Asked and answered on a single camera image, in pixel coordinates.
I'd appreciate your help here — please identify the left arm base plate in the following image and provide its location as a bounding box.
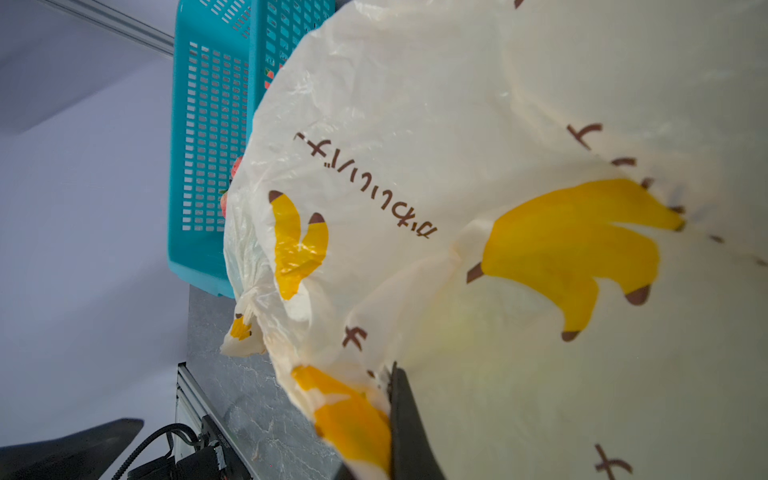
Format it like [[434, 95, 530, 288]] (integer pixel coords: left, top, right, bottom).
[[113, 415, 254, 480]]

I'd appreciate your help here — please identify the banana print plastic bag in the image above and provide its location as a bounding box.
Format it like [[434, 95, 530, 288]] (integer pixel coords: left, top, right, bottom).
[[221, 1, 767, 479]]

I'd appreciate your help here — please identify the teal plastic basket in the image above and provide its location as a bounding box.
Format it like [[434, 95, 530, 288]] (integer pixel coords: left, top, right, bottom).
[[167, 0, 336, 297]]

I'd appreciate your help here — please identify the red fake apple left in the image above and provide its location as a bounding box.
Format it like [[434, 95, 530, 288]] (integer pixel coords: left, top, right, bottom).
[[230, 156, 243, 182]]

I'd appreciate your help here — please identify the small red fake fruit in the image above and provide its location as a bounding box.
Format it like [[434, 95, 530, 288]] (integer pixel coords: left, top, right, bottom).
[[219, 190, 228, 218]]

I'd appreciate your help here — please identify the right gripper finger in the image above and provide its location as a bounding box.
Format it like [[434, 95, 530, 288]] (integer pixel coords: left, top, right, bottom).
[[389, 363, 445, 480]]

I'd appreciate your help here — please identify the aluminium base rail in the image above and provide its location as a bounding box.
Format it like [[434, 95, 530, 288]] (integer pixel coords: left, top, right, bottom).
[[176, 362, 265, 479]]

